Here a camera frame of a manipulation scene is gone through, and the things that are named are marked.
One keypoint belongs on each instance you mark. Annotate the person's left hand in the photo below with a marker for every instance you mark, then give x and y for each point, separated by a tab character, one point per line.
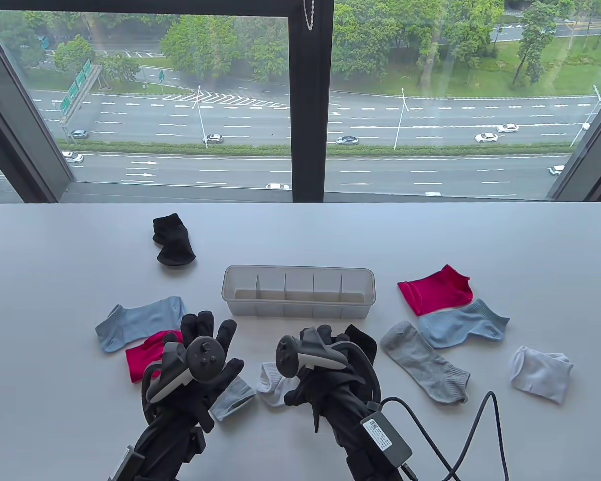
200	325

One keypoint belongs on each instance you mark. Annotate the person's right hand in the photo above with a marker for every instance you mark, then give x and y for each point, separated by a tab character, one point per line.
330	391

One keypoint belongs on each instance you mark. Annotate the black sock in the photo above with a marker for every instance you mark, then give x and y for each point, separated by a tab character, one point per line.
173	245
363	340

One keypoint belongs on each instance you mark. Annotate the light blue sock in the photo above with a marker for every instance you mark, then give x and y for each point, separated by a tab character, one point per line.
140	320
461	325

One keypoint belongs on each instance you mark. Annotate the white sock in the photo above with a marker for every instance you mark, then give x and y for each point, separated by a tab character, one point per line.
538	376
270	386

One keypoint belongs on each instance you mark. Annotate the red sock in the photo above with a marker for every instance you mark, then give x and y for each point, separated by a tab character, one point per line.
142	361
435	293

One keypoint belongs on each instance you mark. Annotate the grey sock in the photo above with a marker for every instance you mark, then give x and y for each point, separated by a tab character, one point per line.
235	398
420	363

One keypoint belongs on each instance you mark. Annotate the person's right forearm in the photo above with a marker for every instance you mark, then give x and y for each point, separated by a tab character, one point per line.
353	451

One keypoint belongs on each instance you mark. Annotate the person's left forearm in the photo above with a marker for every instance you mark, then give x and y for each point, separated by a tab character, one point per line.
165	451

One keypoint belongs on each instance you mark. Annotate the grey handheld controller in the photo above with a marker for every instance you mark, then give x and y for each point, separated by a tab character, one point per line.
286	355
205	358

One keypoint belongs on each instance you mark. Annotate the black box with white label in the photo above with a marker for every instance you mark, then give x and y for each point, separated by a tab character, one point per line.
383	438
127	466

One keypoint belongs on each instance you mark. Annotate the clear plastic divided organizer box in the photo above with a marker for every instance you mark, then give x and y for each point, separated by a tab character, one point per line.
300	308

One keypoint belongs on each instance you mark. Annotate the green road sign gantry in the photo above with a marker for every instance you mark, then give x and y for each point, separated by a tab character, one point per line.
72	92

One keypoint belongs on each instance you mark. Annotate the dark window frame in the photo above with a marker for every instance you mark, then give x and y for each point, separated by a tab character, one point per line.
308	125

